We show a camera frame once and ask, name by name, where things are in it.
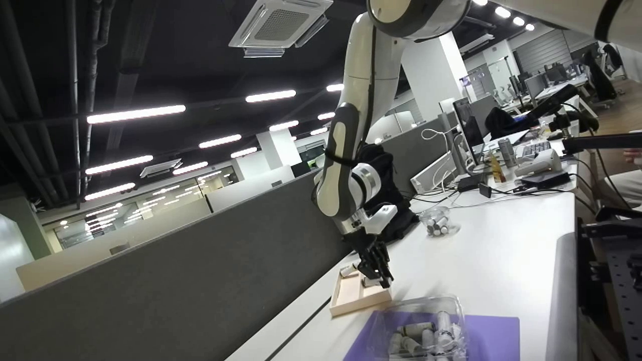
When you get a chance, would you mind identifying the ceiling air conditioner unit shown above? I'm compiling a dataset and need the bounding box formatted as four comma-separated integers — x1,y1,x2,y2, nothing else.
227,0,334,63

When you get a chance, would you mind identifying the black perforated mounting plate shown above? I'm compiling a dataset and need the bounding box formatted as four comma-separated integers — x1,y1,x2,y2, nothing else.
578,218,642,361

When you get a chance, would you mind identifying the clear plastic container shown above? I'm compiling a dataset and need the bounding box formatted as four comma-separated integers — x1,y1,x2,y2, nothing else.
380,294,471,361

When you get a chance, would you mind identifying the grey desk partition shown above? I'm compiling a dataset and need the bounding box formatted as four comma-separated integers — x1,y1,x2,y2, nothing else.
379,120,465,196
0,170,357,361

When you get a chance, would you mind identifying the black horizontal bar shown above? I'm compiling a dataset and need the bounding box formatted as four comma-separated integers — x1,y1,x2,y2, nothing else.
559,130,642,156

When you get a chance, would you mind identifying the white pillar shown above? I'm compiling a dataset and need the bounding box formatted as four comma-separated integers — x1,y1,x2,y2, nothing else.
398,31,471,125

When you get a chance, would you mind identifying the purple mat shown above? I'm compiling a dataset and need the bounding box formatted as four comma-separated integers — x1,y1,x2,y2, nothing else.
341,311,522,361

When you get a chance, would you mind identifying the clear drink bottle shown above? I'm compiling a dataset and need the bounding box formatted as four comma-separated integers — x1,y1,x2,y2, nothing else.
496,134,519,180

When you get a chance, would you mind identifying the wooden tray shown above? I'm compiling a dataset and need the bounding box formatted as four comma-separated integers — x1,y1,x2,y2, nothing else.
329,268,395,320

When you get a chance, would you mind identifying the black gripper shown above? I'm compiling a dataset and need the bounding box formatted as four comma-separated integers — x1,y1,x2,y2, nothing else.
351,229,396,291

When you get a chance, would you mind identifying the clear plastic bowl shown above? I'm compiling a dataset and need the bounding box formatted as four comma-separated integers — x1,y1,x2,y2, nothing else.
421,205,465,240

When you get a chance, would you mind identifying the black computer monitor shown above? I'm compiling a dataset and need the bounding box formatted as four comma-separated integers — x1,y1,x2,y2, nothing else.
450,94,496,151

